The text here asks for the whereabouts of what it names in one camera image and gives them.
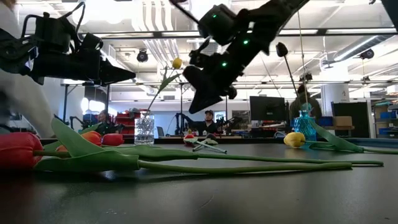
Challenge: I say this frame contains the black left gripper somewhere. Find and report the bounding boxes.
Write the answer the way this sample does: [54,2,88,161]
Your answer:
[30,32,137,86]

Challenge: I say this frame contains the black overhead light bar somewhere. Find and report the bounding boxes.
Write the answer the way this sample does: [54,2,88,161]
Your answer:
[77,27,397,40]

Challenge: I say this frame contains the orange red artificial tulip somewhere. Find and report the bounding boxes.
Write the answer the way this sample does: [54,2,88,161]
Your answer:
[57,131,384,167]
[0,118,353,174]

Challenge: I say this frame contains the black ceiling camera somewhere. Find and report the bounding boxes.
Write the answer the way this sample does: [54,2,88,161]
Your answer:
[359,47,376,61]
[136,49,150,63]

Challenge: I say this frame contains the black cabinet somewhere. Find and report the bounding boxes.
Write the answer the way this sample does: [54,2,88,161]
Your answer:
[330,101,371,139]

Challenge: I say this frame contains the red shelf cart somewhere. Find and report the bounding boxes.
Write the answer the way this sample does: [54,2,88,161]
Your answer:
[114,108,152,136]

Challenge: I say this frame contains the blue glass vase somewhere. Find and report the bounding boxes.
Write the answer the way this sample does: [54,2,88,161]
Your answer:
[293,103,318,142]

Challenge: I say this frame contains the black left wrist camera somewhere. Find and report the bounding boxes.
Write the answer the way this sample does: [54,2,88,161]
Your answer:
[34,12,72,53]

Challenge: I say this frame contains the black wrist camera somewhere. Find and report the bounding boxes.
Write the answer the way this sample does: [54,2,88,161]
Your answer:
[188,49,218,68]
[34,12,72,53]

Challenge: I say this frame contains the clear glass vase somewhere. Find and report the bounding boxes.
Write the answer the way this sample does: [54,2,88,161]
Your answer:
[134,114,155,146]

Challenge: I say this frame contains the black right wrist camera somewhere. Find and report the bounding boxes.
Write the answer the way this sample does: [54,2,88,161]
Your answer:
[188,49,218,68]

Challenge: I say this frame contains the brown cardboard box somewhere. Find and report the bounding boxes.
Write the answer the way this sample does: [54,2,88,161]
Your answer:
[332,116,353,128]

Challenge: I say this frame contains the black metal frame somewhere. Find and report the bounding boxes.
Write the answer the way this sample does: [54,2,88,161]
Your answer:
[62,80,229,126]

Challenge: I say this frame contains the shelf with blue bins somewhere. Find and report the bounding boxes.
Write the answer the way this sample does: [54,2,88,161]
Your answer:
[374,101,398,138]

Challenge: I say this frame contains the black computer monitor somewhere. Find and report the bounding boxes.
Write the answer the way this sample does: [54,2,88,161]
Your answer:
[249,95,287,123]

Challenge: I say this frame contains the yellow artificial tulip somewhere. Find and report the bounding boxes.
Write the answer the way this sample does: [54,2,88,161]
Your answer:
[144,57,183,119]
[283,119,398,156]

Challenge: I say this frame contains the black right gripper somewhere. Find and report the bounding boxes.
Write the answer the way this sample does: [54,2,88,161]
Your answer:
[182,46,249,114]

